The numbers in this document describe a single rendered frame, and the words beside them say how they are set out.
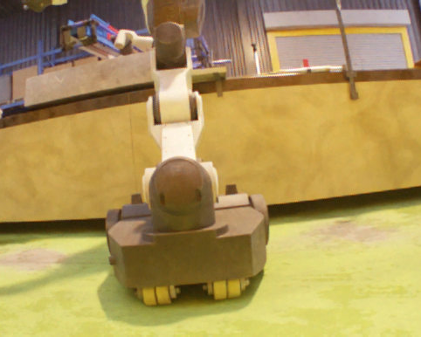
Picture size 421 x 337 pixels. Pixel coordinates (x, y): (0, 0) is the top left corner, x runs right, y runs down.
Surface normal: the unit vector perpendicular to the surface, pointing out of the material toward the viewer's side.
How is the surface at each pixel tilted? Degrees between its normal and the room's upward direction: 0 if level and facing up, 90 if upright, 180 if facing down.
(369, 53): 90
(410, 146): 90
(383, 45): 90
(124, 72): 80
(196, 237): 90
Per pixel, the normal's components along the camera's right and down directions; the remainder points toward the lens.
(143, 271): 0.04, 0.01
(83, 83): -0.15, -0.15
